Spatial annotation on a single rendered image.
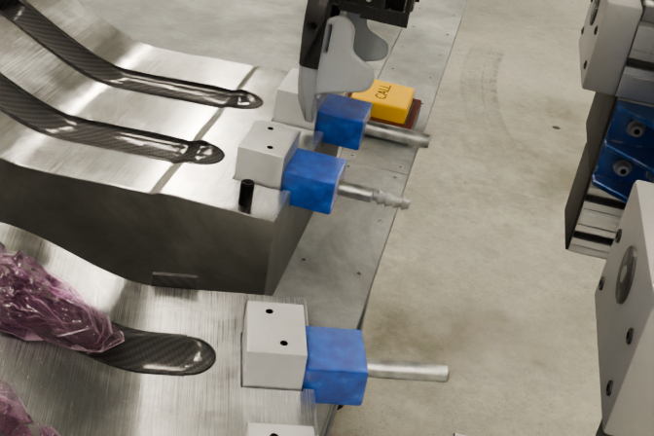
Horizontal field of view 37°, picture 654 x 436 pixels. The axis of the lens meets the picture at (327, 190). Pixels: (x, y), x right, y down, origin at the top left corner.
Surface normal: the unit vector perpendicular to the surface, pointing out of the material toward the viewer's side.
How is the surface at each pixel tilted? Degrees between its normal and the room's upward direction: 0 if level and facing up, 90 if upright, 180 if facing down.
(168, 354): 5
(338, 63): 79
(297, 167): 0
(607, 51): 90
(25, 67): 27
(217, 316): 0
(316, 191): 90
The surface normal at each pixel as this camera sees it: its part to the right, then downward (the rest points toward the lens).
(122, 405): 0.36, -0.82
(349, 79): -0.19, 0.29
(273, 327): 0.15, -0.85
